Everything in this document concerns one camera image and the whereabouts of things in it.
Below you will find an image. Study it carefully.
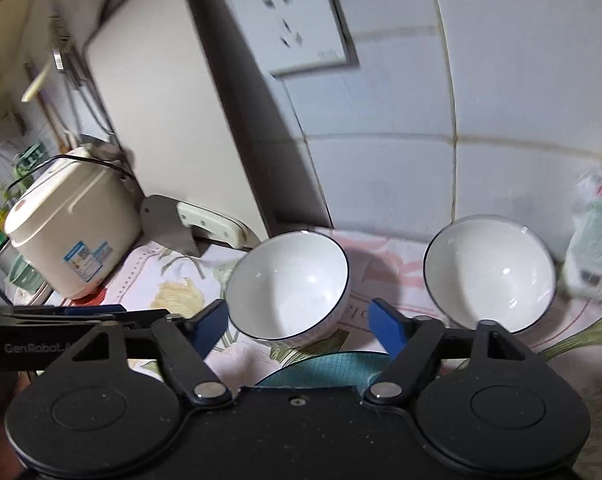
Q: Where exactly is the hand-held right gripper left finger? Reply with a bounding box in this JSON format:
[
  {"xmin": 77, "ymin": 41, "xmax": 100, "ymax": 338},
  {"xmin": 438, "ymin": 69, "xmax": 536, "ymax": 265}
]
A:
[{"xmin": 71, "ymin": 299, "xmax": 232, "ymax": 408}]

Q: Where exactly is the white cutting board black rim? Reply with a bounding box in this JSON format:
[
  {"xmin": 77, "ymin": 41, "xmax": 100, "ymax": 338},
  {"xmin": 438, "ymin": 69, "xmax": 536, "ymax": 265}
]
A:
[{"xmin": 84, "ymin": 0, "xmax": 332, "ymax": 251}]

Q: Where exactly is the floral tablecloth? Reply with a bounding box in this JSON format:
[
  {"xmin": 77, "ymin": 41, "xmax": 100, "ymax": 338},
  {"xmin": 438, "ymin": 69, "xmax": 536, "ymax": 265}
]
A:
[{"xmin": 56, "ymin": 227, "xmax": 602, "ymax": 480}]

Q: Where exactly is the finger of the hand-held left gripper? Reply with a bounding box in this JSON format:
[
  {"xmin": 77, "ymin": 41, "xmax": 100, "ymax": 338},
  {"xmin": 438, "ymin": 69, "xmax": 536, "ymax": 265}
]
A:
[{"xmin": 0, "ymin": 304, "xmax": 171, "ymax": 331}]

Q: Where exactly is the metal ladle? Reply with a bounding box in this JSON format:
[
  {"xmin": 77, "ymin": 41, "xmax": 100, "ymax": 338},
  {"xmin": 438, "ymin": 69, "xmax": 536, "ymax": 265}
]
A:
[{"xmin": 51, "ymin": 15, "xmax": 122, "ymax": 161}]

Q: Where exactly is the white seasoning packet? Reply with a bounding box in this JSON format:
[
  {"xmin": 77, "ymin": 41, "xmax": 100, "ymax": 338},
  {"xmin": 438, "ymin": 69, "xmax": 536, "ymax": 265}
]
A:
[{"xmin": 563, "ymin": 165, "xmax": 602, "ymax": 303}]

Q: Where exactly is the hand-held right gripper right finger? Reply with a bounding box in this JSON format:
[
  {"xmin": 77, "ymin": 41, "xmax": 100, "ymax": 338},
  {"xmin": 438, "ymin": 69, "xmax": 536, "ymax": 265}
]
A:
[{"xmin": 362, "ymin": 297, "xmax": 529, "ymax": 406}]

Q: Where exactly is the white spoon handle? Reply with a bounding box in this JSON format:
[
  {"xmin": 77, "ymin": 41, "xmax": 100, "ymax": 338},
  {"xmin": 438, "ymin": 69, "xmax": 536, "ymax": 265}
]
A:
[{"xmin": 21, "ymin": 62, "xmax": 57, "ymax": 104}]

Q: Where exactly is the white ribbed bowl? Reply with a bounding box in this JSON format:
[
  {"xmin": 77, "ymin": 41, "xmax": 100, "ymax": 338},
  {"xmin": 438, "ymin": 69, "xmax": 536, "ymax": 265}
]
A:
[
  {"xmin": 225, "ymin": 231, "xmax": 353, "ymax": 347},
  {"xmin": 422, "ymin": 215, "xmax": 558, "ymax": 336}
]

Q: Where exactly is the white wall socket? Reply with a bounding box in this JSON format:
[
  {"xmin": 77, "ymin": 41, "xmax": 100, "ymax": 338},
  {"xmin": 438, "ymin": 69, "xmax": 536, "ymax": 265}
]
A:
[{"xmin": 229, "ymin": 0, "xmax": 359, "ymax": 78}]

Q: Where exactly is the grey cleaver white handle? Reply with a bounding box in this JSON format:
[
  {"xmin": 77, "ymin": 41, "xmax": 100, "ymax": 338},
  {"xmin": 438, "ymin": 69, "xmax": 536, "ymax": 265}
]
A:
[{"xmin": 141, "ymin": 194, "xmax": 247, "ymax": 256}]

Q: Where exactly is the beige electric rice cooker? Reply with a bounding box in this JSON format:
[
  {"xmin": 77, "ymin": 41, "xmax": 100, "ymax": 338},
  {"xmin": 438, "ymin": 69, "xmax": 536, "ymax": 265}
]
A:
[{"xmin": 4, "ymin": 147, "xmax": 142, "ymax": 300}]

